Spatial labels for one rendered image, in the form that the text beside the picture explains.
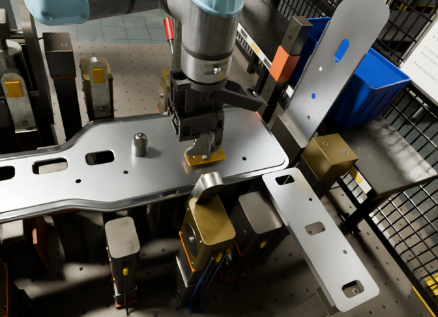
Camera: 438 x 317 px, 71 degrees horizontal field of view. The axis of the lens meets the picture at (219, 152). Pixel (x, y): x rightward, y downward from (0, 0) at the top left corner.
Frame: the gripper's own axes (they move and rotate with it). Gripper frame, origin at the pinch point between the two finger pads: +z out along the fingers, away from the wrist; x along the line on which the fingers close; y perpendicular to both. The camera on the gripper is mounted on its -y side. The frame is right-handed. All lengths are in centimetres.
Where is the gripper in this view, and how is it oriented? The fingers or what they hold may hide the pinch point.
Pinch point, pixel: (206, 149)
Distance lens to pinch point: 63.6
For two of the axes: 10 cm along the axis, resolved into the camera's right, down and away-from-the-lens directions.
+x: 3.8, 7.5, -5.4
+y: -9.2, 2.3, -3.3
